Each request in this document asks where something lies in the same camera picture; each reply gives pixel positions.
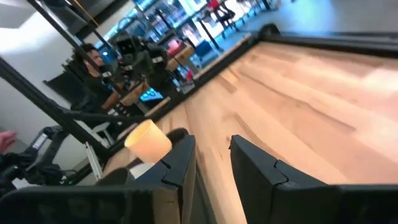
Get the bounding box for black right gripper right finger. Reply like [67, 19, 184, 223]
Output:
[229, 134, 340, 224]

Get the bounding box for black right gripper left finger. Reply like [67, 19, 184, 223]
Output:
[135, 135, 198, 224]

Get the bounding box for orange cup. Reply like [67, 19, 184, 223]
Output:
[124, 119, 173, 165]

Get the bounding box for black computer with blue light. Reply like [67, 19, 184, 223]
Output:
[139, 87, 165, 103]

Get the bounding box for black background robot assembly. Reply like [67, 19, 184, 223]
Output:
[113, 32, 170, 91]

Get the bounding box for person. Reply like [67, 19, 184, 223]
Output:
[70, 42, 124, 115]

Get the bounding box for black office chair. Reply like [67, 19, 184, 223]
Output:
[42, 62, 96, 111]

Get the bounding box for black round corner knob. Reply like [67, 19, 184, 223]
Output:
[259, 22, 281, 40]

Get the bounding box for red chair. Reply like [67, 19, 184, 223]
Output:
[206, 0, 239, 31]

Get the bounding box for person's hand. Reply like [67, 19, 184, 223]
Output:
[0, 129, 17, 154]

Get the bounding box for black frame strut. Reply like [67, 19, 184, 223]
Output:
[0, 57, 114, 161]
[25, 0, 127, 96]

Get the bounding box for long black frame rail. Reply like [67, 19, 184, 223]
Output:
[257, 29, 398, 59]

